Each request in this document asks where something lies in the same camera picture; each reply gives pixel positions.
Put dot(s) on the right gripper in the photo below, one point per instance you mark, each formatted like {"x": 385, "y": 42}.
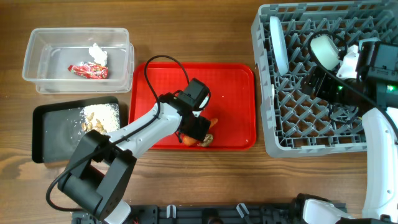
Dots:
{"x": 327, "y": 78}

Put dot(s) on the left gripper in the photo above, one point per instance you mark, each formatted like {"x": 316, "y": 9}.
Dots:
{"x": 203, "y": 129}

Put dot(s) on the orange carrot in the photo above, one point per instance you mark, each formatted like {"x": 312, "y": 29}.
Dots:
{"x": 188, "y": 141}

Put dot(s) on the green bowl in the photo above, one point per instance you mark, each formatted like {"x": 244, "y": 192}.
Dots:
{"x": 325, "y": 51}

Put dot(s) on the light blue plate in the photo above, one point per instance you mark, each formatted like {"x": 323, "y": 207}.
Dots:
{"x": 278, "y": 45}

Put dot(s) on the rice food leftovers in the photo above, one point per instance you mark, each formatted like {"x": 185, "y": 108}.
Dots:
{"x": 103, "y": 118}

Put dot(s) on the white tissue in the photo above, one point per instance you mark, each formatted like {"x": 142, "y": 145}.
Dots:
{"x": 100, "y": 57}

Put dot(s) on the red candy wrapper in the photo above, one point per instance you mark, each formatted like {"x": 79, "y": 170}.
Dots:
{"x": 90, "y": 70}

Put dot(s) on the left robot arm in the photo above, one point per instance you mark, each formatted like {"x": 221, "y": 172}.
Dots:
{"x": 99, "y": 170}

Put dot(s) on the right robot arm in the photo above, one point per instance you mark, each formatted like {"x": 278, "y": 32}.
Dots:
{"x": 375, "y": 97}

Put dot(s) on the grey dishwasher rack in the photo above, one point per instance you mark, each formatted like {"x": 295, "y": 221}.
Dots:
{"x": 296, "y": 124}

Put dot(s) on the black waste tray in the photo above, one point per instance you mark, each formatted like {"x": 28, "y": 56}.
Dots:
{"x": 57, "y": 130}

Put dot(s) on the clear plastic waste bin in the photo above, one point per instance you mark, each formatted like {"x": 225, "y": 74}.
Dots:
{"x": 50, "y": 51}

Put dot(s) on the ginger root piece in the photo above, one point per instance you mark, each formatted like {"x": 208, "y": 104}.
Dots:
{"x": 207, "y": 140}

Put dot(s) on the red serving tray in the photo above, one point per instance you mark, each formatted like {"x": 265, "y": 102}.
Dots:
{"x": 232, "y": 98}

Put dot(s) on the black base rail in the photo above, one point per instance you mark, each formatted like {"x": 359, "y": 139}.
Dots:
{"x": 267, "y": 213}

